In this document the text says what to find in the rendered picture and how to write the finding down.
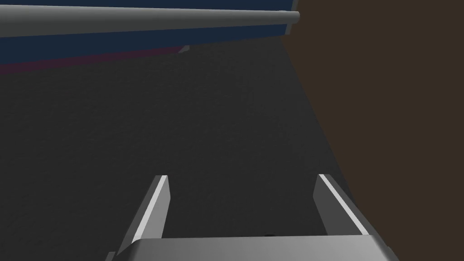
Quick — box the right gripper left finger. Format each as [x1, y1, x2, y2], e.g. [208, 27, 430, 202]
[121, 174, 171, 251]

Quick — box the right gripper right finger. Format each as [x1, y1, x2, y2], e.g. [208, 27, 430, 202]
[313, 174, 370, 236]

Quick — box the dark blue appliance door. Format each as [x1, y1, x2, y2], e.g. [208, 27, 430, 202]
[0, 0, 300, 67]

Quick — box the grey bar handle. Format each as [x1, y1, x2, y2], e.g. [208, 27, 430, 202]
[0, 4, 301, 39]

